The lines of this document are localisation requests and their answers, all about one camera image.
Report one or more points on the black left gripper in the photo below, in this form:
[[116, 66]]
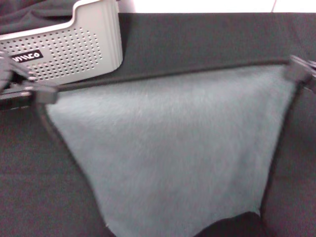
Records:
[[12, 100]]

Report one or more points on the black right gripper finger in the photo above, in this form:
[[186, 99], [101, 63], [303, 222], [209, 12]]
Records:
[[297, 75], [306, 63]]

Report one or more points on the grey towel with yellow back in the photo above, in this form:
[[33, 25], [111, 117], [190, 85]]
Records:
[[168, 143]]

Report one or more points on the grey perforated storage box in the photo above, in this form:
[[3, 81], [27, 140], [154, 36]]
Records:
[[74, 49]]

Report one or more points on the dark cloth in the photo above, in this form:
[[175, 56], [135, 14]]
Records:
[[32, 12]]

